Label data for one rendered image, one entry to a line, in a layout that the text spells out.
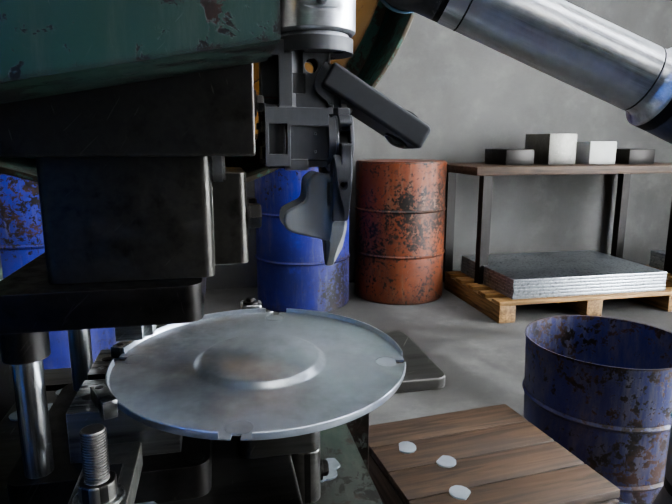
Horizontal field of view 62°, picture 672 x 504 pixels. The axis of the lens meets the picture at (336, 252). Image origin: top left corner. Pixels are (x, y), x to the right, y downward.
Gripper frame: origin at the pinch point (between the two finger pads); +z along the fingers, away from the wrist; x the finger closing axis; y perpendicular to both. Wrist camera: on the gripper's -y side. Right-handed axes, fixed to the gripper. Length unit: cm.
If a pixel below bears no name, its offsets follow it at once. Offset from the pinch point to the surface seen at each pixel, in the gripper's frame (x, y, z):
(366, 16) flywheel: -33.1, -11.6, -29.3
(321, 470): 4.0, 2.2, 21.4
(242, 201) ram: 4.8, 9.3, -5.7
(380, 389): 8.5, -2.4, 11.1
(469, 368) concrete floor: -166, -97, 89
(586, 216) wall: -329, -269, 45
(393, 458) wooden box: -48, -23, 54
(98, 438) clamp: 16.6, 19.9, 8.9
